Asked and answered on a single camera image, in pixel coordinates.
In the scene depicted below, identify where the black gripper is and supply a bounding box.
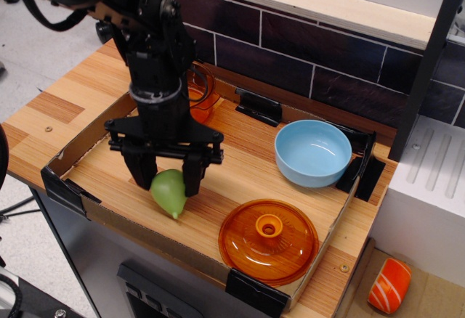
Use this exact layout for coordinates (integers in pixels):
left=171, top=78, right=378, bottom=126
left=105, top=91, right=224, bottom=197

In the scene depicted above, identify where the green toy pear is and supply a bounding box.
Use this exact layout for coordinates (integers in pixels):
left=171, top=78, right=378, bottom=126
left=150, top=169, right=187, bottom=219

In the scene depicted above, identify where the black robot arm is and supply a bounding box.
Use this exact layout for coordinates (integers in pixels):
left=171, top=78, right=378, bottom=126
left=23, top=0, right=223, bottom=197

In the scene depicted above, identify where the light blue bowl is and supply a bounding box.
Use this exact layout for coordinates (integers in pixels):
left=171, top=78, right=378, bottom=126
left=274, top=120, right=352, bottom=188

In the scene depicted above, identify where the orange transparent pot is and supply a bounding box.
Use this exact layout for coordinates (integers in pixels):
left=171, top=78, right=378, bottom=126
left=187, top=62, right=219, bottom=123

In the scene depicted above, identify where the cardboard fence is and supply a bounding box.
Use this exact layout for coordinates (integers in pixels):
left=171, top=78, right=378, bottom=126
left=41, top=80, right=396, bottom=317

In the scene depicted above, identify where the orange transparent pot lid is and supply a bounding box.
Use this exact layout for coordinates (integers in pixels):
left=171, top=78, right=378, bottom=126
left=218, top=199, right=319, bottom=287

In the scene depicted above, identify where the black oven control panel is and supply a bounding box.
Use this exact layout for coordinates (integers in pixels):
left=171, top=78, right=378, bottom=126
left=117, top=264, right=203, bottom=318

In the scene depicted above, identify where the orange salmon sushi toy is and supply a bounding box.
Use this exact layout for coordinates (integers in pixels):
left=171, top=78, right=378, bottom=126
left=368, top=258, right=412, bottom=314

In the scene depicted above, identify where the white toy sink drainboard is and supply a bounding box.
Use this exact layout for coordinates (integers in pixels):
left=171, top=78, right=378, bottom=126
left=389, top=115, right=464, bottom=217

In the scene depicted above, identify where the black cable bottom left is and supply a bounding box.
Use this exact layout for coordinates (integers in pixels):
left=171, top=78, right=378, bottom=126
left=0, top=196, right=36, bottom=224

